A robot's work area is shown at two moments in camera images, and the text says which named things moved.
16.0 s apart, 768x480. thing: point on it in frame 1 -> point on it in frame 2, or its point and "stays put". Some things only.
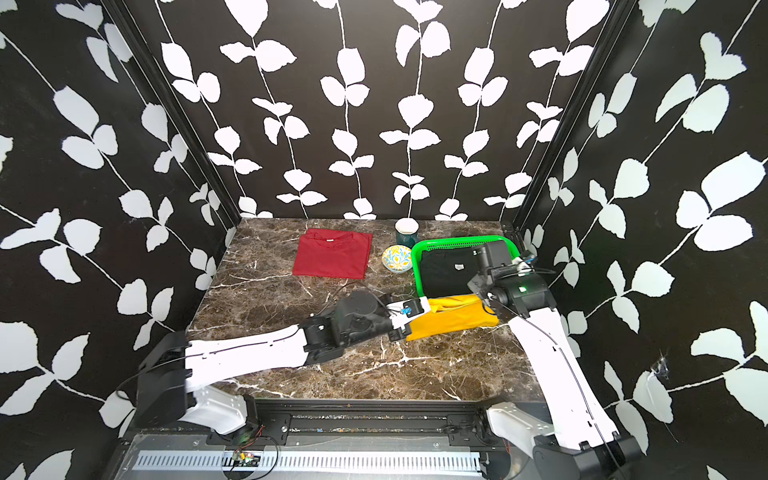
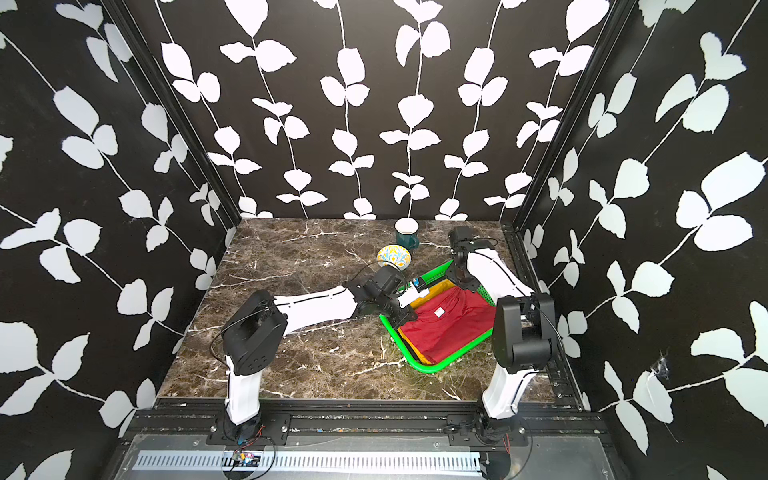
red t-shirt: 329,253 -> 447,321
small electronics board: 241,459 stays put
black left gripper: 380,300 -> 408,313
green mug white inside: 407,231 stays put
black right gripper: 476,283 -> 471,286
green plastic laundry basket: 469,241 -> 430,276
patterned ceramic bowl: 397,259 stays put
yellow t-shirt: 452,314 -> 433,289
